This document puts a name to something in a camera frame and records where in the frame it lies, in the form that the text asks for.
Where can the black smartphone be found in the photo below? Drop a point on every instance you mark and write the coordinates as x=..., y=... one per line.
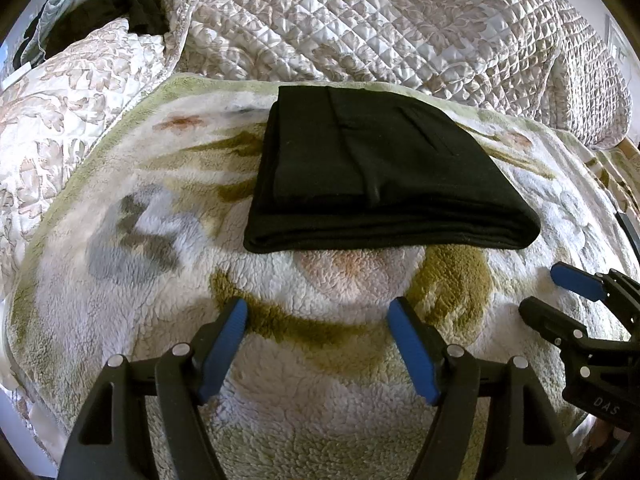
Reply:
x=631, y=232

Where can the pale green cloth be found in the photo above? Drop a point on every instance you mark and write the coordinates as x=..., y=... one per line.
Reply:
x=65, y=5

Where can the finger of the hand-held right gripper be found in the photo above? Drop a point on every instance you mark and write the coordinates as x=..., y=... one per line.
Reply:
x=577, y=280
x=547, y=317

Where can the floral fleece blanket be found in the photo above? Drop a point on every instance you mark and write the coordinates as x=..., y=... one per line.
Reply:
x=150, y=335

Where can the dark cloth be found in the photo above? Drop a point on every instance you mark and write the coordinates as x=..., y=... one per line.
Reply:
x=140, y=10

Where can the wooden bed frame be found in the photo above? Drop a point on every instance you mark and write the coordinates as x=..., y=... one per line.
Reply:
x=631, y=149

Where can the quilted floral pillow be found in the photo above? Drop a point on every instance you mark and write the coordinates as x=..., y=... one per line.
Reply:
x=65, y=110

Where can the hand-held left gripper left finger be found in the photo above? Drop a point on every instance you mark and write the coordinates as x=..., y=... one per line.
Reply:
x=222, y=345

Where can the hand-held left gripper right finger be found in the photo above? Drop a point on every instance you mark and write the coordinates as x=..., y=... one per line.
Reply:
x=412, y=345

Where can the black pants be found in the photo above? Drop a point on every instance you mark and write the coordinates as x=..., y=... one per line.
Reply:
x=375, y=170

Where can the quilted pale floral bedspread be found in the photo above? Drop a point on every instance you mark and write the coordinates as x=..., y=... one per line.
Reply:
x=375, y=20

